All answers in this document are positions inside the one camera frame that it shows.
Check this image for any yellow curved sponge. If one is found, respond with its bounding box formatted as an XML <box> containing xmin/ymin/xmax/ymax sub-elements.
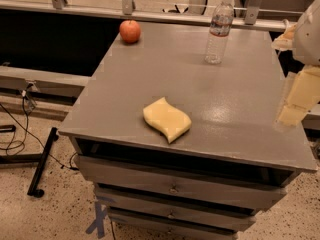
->
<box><xmin>143</xmin><ymin>97</ymin><xmax>192</xmax><ymax>143</ymax></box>

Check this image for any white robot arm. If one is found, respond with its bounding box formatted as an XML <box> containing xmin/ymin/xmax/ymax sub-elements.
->
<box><xmin>271</xmin><ymin>0</ymin><xmax>320</xmax><ymax>126</ymax></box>

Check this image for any black floor cable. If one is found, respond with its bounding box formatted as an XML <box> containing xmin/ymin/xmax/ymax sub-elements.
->
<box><xmin>0</xmin><ymin>83</ymin><xmax>79</xmax><ymax>171</ymax></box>

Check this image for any middle grey drawer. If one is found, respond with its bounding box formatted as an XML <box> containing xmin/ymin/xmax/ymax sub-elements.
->
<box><xmin>94</xmin><ymin>187</ymin><xmax>257</xmax><ymax>232</ymax></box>

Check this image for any blue tape cross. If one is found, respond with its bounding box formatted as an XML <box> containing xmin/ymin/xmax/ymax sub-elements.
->
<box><xmin>86</xmin><ymin>201</ymin><xmax>108</xmax><ymax>240</ymax></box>

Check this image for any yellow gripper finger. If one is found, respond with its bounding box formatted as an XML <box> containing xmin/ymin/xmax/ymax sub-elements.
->
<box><xmin>277</xmin><ymin>65</ymin><xmax>320</xmax><ymax>126</ymax></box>
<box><xmin>271</xmin><ymin>25</ymin><xmax>296</xmax><ymax>51</ymax></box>

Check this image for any clear plastic water bottle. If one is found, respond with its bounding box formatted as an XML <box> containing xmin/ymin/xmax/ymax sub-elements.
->
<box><xmin>205</xmin><ymin>0</ymin><xmax>234</xmax><ymax>64</ymax></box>

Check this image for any grey drawer cabinet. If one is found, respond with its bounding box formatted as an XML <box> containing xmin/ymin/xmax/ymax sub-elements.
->
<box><xmin>60</xmin><ymin>23</ymin><xmax>317</xmax><ymax>240</ymax></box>

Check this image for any black metal stand base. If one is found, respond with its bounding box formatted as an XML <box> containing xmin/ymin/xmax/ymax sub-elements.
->
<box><xmin>0</xmin><ymin>127</ymin><xmax>58</xmax><ymax>198</ymax></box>

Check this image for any grey drawer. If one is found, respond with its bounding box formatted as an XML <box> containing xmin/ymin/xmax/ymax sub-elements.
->
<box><xmin>108</xmin><ymin>208</ymin><xmax>238</xmax><ymax>240</ymax></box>
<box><xmin>94</xmin><ymin>187</ymin><xmax>257</xmax><ymax>232</ymax></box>
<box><xmin>75</xmin><ymin>155</ymin><xmax>286</xmax><ymax>210</ymax></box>

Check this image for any grey metal railing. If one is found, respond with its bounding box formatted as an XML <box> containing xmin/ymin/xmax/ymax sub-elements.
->
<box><xmin>0</xmin><ymin>0</ymin><xmax>302</xmax><ymax>32</ymax></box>

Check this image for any red apple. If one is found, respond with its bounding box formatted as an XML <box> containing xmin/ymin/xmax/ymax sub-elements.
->
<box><xmin>119</xmin><ymin>20</ymin><xmax>141</xmax><ymax>43</ymax></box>

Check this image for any bottom grey drawer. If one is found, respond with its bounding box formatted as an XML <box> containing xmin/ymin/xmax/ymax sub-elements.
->
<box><xmin>108</xmin><ymin>208</ymin><xmax>238</xmax><ymax>240</ymax></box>

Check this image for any top grey drawer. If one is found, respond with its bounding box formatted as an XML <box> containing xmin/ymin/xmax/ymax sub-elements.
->
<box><xmin>75</xmin><ymin>155</ymin><xmax>286</xmax><ymax>210</ymax></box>

